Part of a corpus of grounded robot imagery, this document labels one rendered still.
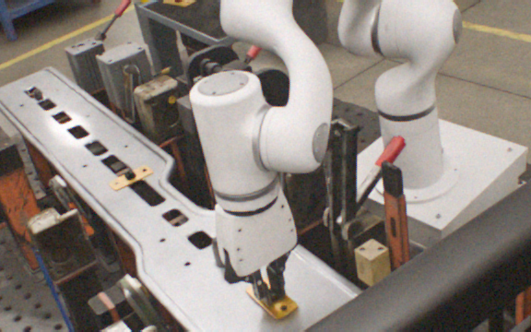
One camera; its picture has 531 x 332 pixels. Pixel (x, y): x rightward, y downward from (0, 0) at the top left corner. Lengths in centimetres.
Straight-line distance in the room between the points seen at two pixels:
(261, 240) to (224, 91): 22
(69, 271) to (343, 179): 55
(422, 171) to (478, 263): 130
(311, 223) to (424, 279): 101
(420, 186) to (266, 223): 68
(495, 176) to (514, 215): 134
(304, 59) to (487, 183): 83
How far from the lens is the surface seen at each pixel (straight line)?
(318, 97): 83
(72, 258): 132
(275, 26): 85
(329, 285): 106
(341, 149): 100
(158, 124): 154
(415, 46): 137
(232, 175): 87
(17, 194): 166
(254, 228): 93
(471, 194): 156
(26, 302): 170
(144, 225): 126
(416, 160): 152
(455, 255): 25
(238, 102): 82
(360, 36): 139
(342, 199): 103
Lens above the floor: 171
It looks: 33 degrees down
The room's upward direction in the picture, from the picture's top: 12 degrees counter-clockwise
